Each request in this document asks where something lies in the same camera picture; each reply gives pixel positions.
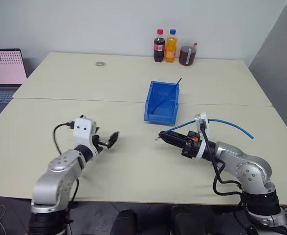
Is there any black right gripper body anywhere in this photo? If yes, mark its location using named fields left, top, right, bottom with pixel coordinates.
left=180, top=130, right=202, bottom=160

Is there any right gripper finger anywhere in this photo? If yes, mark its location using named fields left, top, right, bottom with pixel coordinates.
left=160, top=138, right=186, bottom=149
left=158, top=131, right=188, bottom=142

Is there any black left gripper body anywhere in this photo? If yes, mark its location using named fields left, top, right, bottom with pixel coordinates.
left=91, top=126, right=105, bottom=155

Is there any long blue cable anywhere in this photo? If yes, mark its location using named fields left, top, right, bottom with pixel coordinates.
left=154, top=118, right=255, bottom=142

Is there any blue plastic bin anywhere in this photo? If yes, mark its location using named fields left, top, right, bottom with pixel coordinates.
left=143, top=80, right=180, bottom=125

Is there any dark rounded shape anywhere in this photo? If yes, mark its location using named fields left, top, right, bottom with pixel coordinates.
left=109, top=209, right=138, bottom=235
left=167, top=205, right=209, bottom=235

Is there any jar of brown liquid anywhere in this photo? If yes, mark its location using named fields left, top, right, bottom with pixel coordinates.
left=178, top=38, right=199, bottom=67

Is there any orange soda bottle blue cap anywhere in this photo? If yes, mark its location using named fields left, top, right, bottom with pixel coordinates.
left=164, top=28, right=178, bottom=63

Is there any cola bottle red cap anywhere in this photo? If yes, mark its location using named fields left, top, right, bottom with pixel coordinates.
left=153, top=28, right=165, bottom=63

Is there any open laptop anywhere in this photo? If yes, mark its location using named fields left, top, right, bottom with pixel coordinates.
left=0, top=48, right=28, bottom=120

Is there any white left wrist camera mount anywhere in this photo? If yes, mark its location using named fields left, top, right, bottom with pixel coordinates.
left=72, top=117, right=98, bottom=157

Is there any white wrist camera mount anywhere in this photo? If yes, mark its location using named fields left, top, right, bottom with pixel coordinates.
left=193, top=112, right=211, bottom=159
left=72, top=117, right=98, bottom=157

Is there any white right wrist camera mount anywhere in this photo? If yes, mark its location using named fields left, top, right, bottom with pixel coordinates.
left=193, top=112, right=211, bottom=159

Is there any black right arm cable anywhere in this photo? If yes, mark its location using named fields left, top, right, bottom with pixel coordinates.
left=199, top=121, right=247, bottom=197

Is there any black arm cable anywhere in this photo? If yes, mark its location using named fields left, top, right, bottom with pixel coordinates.
left=53, top=121, right=75, bottom=155
left=199, top=121, right=247, bottom=197

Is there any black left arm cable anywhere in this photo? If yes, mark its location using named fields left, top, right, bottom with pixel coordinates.
left=53, top=121, right=75, bottom=155

